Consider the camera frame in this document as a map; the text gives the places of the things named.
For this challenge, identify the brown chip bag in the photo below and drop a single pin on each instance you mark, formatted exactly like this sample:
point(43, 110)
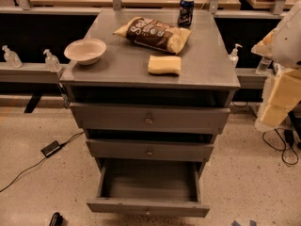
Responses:
point(155, 34)

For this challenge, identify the clear pump bottle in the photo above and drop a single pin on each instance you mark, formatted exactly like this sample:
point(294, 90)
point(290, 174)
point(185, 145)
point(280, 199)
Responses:
point(52, 62)
point(234, 54)
point(11, 58)

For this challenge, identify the black object on floor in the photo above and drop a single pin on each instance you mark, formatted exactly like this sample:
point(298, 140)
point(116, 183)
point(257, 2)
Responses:
point(56, 220)

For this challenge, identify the clear water bottle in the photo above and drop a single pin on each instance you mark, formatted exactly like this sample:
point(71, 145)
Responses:
point(263, 65)

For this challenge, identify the left clear pump bottle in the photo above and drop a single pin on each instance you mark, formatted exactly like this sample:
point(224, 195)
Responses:
point(11, 58)

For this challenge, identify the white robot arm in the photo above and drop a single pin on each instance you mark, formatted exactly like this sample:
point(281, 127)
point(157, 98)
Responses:
point(283, 43)

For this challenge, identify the black power adapter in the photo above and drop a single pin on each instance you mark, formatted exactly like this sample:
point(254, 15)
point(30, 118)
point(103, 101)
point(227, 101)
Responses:
point(50, 149)

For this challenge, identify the white bowl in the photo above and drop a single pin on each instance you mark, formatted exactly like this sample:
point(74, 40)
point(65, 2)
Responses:
point(85, 51)

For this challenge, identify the right clear pump bottle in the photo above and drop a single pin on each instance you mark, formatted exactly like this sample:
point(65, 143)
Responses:
point(234, 54)

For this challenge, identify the grey bottom drawer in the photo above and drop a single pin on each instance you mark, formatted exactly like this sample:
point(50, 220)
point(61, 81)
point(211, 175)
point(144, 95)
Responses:
point(149, 187)

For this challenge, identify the grey drawer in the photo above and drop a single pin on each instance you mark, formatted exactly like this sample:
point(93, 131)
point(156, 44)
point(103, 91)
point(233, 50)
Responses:
point(153, 118)
point(152, 150)
point(149, 187)

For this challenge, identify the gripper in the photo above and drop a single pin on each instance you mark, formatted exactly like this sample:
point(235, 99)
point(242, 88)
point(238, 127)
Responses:
point(288, 44)

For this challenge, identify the grey top drawer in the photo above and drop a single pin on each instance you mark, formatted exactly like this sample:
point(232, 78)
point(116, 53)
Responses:
point(153, 118)

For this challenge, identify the grey middle drawer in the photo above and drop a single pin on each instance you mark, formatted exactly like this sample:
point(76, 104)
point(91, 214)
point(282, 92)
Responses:
point(152, 150)

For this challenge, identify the grey wooden drawer cabinet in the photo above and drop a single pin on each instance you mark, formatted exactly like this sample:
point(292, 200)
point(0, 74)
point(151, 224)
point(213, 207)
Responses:
point(121, 76)

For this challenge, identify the yellow sponge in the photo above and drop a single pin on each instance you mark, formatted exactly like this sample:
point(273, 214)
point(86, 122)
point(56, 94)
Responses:
point(165, 64)

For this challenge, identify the blue soda can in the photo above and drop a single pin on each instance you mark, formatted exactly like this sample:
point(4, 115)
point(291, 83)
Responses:
point(186, 13)

